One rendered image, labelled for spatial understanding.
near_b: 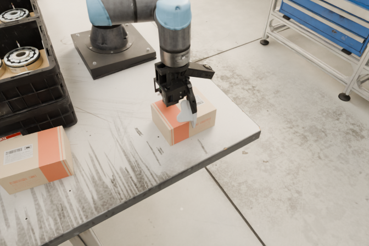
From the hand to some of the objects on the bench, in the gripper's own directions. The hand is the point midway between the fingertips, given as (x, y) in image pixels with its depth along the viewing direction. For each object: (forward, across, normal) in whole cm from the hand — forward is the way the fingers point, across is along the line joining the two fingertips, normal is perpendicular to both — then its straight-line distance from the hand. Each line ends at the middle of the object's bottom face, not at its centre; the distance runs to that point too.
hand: (183, 111), depth 85 cm
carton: (+5, -6, -42) cm, 43 cm away
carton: (+5, 0, 0) cm, 5 cm away
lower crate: (+5, -32, -48) cm, 57 cm away
